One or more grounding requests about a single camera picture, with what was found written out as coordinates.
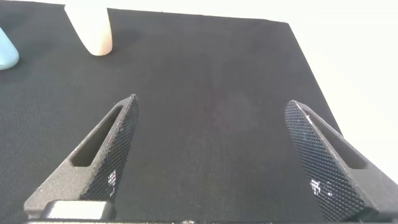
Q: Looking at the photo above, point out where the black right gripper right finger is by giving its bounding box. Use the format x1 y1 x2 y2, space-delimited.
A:
284 100 398 222

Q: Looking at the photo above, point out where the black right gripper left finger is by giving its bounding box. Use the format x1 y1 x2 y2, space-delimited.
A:
24 93 140 218

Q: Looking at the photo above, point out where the cream plastic cup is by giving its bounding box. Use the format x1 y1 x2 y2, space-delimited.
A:
64 0 113 57

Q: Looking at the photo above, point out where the light blue plastic cup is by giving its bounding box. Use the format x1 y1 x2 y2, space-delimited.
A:
0 27 20 71

